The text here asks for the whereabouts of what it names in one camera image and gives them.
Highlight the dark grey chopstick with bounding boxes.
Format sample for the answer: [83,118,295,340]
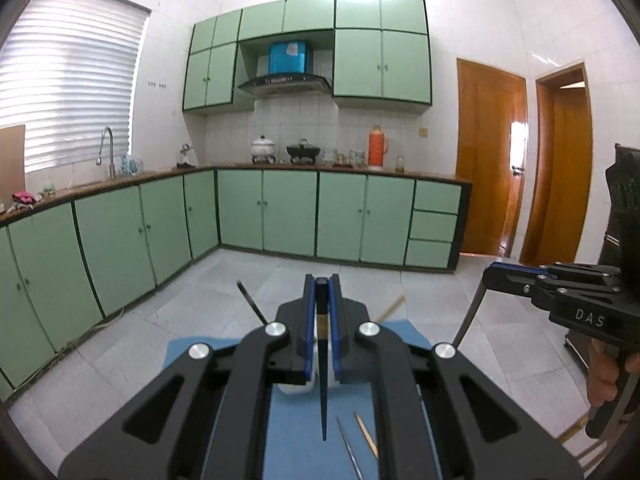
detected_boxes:
[451,282,487,348]
[335,416,364,480]

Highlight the light wooden chopstick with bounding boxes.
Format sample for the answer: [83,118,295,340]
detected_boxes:
[354,413,378,458]
[374,295,406,323]

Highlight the chrome kitchen faucet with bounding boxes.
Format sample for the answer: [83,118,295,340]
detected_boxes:
[95,126,118,180]

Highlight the right human hand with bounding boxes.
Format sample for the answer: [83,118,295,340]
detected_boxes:
[587,339,620,408]

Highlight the open wooden doorway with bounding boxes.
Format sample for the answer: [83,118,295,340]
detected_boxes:
[520,63,593,266]

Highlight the white two-compartment utensil holder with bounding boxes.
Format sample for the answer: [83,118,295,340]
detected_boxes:
[278,350,319,396]

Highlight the blue table mat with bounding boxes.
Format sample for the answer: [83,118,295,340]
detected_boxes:
[162,320,442,480]

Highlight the small glass jar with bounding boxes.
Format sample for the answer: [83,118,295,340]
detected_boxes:
[395,155,405,174]

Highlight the closed wooden door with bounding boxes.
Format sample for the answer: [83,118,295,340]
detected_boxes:
[456,58,528,257]

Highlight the orange thermos flask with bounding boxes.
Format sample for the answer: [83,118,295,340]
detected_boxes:
[368,125,388,169]

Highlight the patterned mug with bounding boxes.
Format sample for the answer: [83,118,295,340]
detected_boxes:
[348,150,367,168]

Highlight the green lower cabinets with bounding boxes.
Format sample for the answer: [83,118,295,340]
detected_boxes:
[1,168,471,396]

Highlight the green cabinets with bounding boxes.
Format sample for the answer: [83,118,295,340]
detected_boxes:
[182,0,433,114]
[1,168,471,396]

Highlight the glass jar on counter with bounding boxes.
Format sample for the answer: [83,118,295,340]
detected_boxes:
[321,148,337,166]

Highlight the black wok with lid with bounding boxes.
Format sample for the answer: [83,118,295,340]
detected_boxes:
[286,138,321,165]

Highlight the green upper cabinets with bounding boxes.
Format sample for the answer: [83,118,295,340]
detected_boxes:
[182,0,433,114]

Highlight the silver kettle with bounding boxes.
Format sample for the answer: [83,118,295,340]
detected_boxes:
[176,143,196,169]

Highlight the white cooking pot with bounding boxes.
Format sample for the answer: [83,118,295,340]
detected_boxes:
[250,136,277,164]

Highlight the pink cloth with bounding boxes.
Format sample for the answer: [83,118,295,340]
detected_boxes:
[12,191,39,208]

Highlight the black range hood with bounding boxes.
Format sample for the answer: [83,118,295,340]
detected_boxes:
[238,73,331,99]

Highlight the blue box above hood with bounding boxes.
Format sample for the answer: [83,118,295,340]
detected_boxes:
[268,40,312,75]

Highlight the brown cardboard box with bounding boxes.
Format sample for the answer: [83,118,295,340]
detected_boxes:
[0,125,26,209]

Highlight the white window blinds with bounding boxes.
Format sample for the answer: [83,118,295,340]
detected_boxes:
[1,0,150,172]

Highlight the bamboo chair frame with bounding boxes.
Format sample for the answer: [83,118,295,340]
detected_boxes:
[555,413,608,471]

